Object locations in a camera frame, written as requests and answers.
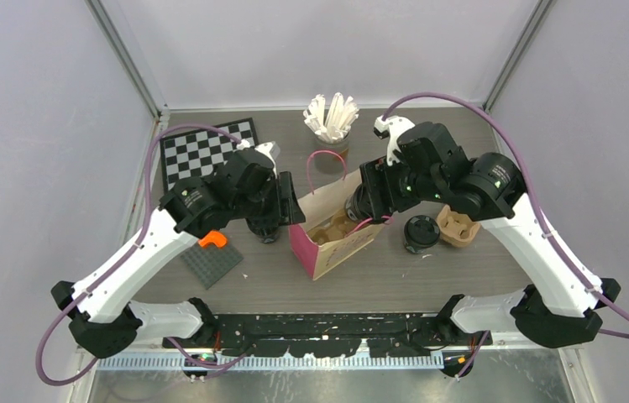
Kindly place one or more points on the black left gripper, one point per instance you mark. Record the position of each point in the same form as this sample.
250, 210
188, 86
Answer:
285, 203

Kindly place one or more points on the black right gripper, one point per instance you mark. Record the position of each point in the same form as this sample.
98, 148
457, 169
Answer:
377, 174

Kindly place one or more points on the pink cakes paper bag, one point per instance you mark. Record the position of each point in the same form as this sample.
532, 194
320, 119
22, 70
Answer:
318, 205

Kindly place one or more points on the single brown pulp carrier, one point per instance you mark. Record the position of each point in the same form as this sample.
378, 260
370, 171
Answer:
333, 229

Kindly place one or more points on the single black coffee cup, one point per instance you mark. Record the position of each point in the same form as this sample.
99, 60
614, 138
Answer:
358, 206

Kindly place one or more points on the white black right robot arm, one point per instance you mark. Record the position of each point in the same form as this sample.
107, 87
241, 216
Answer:
560, 306

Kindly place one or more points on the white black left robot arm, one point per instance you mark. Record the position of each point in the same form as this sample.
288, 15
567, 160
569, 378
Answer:
105, 318

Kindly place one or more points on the black cup stack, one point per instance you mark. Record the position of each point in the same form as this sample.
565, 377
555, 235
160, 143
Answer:
267, 230

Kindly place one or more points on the grey holder cup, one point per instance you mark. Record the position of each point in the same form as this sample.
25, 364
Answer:
329, 163

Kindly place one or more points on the orange curved pipe piece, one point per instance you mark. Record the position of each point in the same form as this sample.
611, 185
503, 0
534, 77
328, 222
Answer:
214, 238

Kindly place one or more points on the grey studded baseplate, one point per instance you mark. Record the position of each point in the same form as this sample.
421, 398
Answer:
211, 264

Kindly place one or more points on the white wrapped stirrers bundle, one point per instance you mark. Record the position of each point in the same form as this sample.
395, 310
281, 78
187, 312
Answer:
331, 121

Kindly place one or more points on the black white chessboard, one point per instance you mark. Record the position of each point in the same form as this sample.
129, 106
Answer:
193, 153

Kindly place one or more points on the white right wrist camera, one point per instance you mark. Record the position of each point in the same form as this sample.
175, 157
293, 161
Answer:
391, 129

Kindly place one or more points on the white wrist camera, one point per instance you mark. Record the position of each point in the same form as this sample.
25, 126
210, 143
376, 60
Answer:
391, 129
269, 149

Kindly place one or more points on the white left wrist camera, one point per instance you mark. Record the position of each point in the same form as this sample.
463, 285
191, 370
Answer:
269, 149

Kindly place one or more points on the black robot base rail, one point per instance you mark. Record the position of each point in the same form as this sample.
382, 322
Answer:
327, 335

